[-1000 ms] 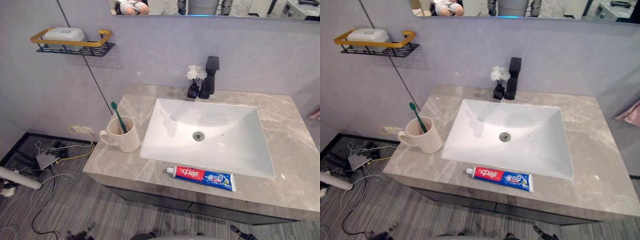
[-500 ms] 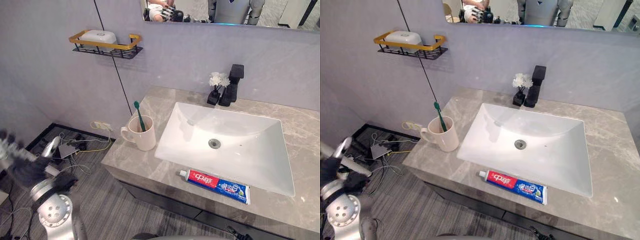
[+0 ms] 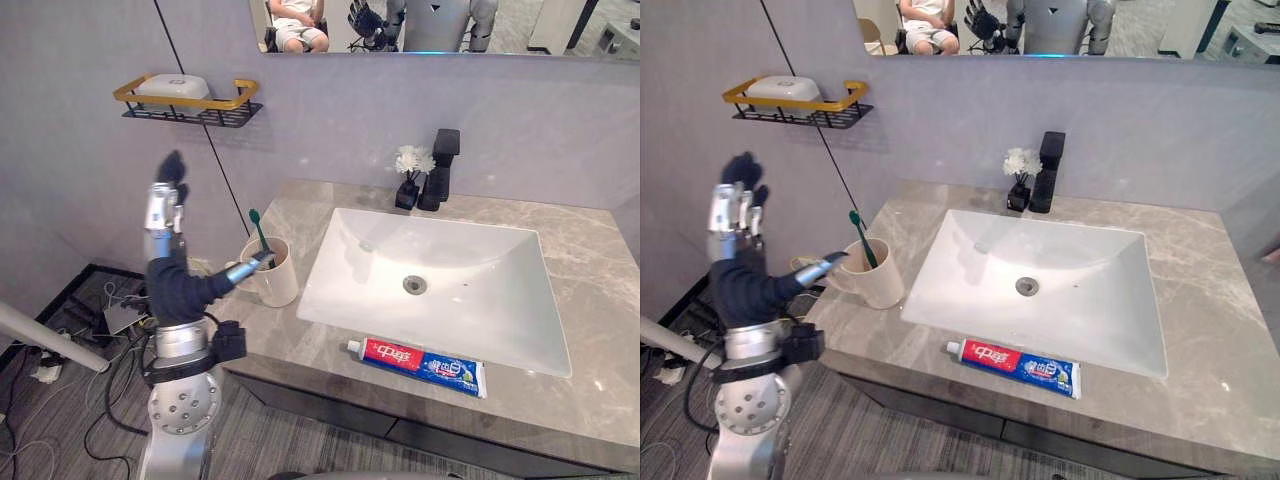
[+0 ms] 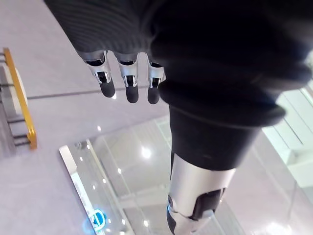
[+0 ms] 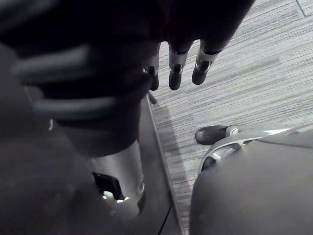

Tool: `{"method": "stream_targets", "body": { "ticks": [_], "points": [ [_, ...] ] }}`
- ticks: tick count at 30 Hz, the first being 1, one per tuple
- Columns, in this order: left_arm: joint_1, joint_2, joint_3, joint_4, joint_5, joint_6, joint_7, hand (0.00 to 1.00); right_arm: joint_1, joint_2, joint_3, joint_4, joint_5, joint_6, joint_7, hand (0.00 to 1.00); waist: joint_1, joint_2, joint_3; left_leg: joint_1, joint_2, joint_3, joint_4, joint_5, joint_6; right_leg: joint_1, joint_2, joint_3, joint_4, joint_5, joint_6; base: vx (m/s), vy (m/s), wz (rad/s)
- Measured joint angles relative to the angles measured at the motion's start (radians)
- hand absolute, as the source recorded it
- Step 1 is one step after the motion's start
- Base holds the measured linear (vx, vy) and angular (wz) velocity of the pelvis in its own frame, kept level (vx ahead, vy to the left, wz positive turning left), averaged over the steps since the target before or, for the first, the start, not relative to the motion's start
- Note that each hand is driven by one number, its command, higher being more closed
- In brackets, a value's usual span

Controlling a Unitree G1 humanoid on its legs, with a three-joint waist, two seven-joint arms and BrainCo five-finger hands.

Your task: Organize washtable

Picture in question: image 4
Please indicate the left robot hand black cloth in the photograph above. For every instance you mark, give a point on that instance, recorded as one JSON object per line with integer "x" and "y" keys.
{"x": 210, "y": 61}

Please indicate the white folded towel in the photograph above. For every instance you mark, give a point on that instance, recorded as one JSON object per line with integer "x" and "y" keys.
{"x": 14, "y": 98}

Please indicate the gold metal towel rack rail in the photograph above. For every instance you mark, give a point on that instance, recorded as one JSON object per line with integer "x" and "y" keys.
{"x": 20, "y": 98}

